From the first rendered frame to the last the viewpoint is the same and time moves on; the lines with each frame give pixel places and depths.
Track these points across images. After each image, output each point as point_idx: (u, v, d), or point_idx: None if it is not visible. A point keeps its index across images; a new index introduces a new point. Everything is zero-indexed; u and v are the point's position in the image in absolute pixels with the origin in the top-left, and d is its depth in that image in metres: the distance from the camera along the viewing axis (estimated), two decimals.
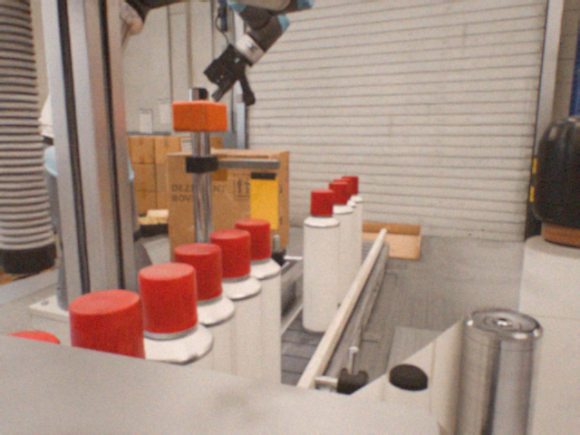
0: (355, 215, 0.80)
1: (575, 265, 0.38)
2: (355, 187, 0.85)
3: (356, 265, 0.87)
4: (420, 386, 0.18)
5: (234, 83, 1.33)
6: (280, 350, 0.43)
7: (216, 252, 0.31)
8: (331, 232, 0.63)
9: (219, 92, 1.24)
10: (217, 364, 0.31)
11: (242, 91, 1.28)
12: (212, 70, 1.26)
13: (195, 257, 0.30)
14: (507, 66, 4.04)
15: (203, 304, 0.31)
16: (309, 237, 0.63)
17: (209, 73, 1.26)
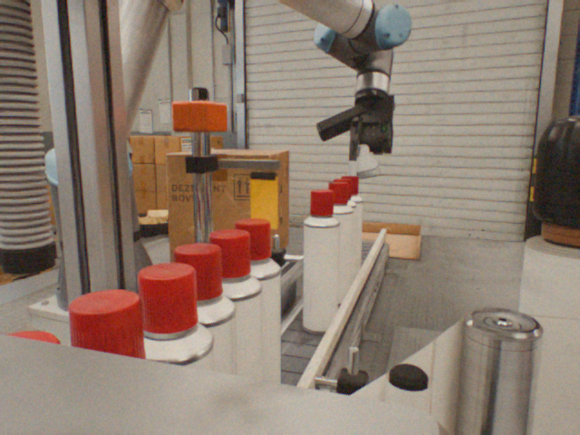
0: (355, 215, 0.80)
1: (575, 265, 0.38)
2: (355, 187, 0.85)
3: (356, 265, 0.87)
4: (420, 386, 0.18)
5: (352, 122, 0.95)
6: (280, 350, 0.43)
7: (216, 252, 0.31)
8: (331, 232, 0.63)
9: None
10: (217, 364, 0.31)
11: (341, 134, 1.01)
12: None
13: (195, 257, 0.30)
14: (507, 66, 4.04)
15: (203, 304, 0.31)
16: (309, 237, 0.63)
17: (383, 147, 0.97)
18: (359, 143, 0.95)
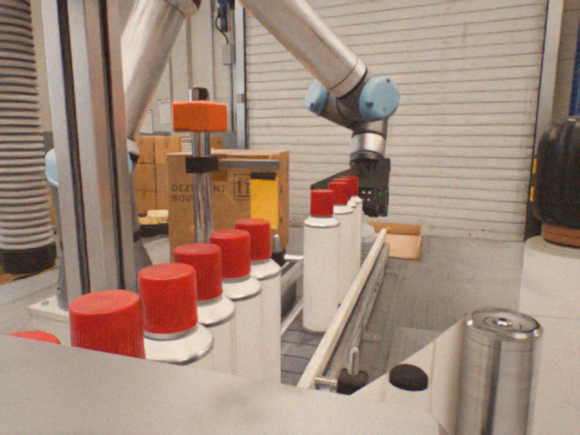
0: (355, 215, 0.80)
1: (575, 265, 0.38)
2: (354, 188, 0.84)
3: (355, 267, 0.86)
4: (420, 386, 0.18)
5: None
6: (280, 350, 0.43)
7: (216, 252, 0.31)
8: (331, 232, 0.63)
9: None
10: (217, 364, 0.31)
11: None
12: None
13: (195, 257, 0.30)
14: (507, 66, 4.04)
15: (203, 304, 0.31)
16: (309, 237, 0.63)
17: (380, 209, 0.95)
18: None
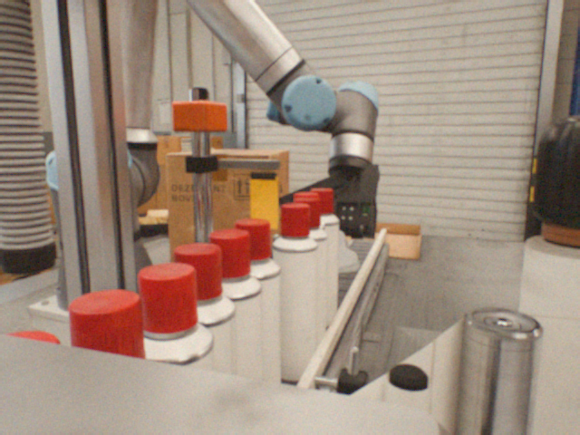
0: None
1: (575, 265, 0.38)
2: (328, 204, 0.64)
3: (329, 307, 0.66)
4: (420, 386, 0.18)
5: None
6: (280, 350, 0.43)
7: (216, 252, 0.31)
8: (297, 258, 0.49)
9: None
10: (217, 364, 0.31)
11: None
12: None
13: (195, 257, 0.30)
14: (507, 66, 4.04)
15: (203, 304, 0.31)
16: None
17: (365, 230, 0.75)
18: None
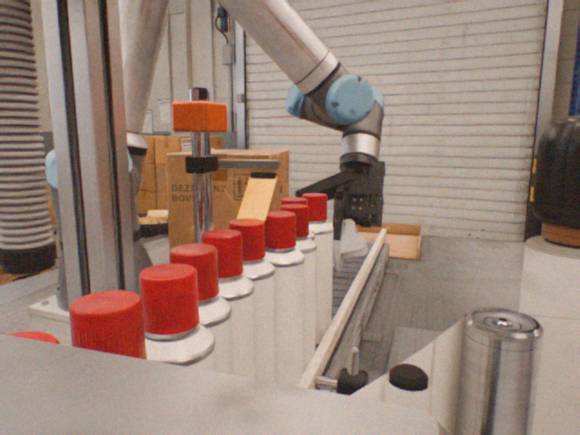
0: None
1: (575, 265, 0.38)
2: (322, 210, 0.59)
3: (324, 322, 0.61)
4: (420, 386, 0.18)
5: (336, 193, 0.82)
6: (274, 352, 0.43)
7: (213, 252, 0.31)
8: (275, 273, 0.44)
9: None
10: (217, 363, 0.31)
11: None
12: None
13: (193, 257, 0.30)
14: (507, 66, 4.04)
15: (201, 304, 0.31)
16: None
17: (372, 219, 0.85)
18: (343, 217, 0.83)
